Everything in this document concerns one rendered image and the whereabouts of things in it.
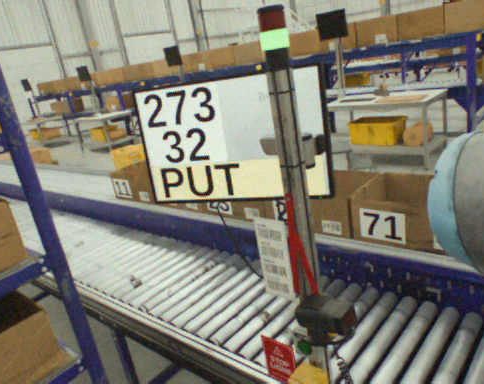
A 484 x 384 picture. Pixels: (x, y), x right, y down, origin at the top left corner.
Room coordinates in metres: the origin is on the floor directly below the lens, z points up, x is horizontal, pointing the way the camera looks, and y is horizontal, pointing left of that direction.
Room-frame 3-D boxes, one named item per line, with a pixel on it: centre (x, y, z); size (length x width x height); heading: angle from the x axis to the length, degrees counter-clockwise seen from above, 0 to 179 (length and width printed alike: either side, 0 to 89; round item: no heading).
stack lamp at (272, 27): (0.82, -0.09, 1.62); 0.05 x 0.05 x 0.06
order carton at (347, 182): (1.63, -0.29, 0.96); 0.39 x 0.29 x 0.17; 46
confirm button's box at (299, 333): (0.79, -0.07, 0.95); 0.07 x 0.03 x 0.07; 47
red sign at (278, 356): (0.84, -0.02, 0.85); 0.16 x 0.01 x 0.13; 47
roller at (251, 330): (1.27, 0.00, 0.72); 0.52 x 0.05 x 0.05; 137
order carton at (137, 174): (2.44, 0.58, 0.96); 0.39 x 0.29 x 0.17; 48
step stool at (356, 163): (4.53, -1.12, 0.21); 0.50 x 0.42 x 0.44; 81
